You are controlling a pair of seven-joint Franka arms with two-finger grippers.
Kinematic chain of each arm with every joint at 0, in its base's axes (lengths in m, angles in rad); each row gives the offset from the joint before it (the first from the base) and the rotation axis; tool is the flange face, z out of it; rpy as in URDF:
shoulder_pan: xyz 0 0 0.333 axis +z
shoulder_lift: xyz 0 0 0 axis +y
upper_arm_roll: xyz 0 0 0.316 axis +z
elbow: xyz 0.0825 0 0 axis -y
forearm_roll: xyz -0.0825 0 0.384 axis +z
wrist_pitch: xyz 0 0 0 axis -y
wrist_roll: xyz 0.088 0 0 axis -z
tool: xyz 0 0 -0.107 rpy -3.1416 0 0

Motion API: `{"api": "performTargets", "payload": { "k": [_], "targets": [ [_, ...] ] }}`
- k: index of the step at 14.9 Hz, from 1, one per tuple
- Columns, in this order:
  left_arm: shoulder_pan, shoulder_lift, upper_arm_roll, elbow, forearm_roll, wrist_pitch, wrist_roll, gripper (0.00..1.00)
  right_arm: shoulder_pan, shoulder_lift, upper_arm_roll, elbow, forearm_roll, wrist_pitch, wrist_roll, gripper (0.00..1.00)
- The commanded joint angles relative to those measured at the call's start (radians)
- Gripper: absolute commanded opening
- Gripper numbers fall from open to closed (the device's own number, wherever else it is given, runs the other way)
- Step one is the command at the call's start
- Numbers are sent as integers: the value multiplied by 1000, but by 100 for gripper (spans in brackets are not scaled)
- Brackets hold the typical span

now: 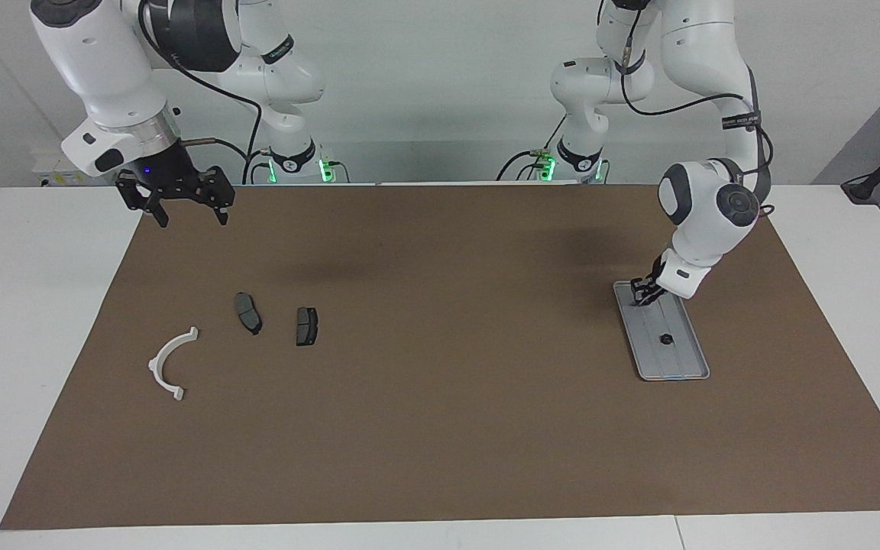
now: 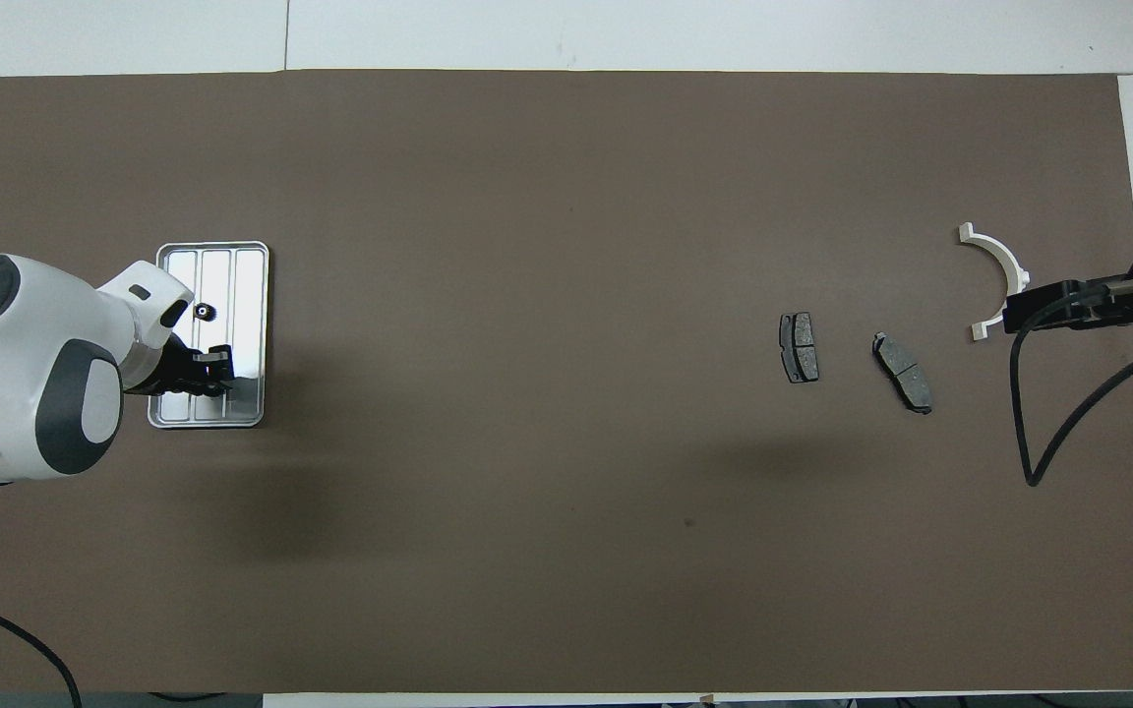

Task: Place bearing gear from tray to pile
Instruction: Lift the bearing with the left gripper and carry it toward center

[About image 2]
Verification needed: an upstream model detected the brown table mat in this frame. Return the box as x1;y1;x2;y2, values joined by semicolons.
0;69;1133;694

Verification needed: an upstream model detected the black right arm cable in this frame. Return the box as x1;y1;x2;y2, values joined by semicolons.
1009;283;1133;489

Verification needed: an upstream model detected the rectangular grey brake pad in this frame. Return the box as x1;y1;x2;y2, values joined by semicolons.
779;312;820;384

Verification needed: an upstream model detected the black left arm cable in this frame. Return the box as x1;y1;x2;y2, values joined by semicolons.
0;590;84;708

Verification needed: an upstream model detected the silver metal tray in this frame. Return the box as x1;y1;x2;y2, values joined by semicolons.
147;241;270;430

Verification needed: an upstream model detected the elongated grey brake pad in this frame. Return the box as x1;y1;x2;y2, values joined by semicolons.
871;332;934;415

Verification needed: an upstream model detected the white semicircular plastic bracket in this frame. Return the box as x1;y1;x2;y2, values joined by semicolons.
957;223;1032;343

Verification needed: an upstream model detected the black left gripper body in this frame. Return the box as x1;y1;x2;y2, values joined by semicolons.
126;334;204;399

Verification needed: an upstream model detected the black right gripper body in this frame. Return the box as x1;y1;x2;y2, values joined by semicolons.
1031;279;1133;333

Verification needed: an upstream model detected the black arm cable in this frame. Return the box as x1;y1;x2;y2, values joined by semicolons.
0;590;84;708
1009;283;1133;489

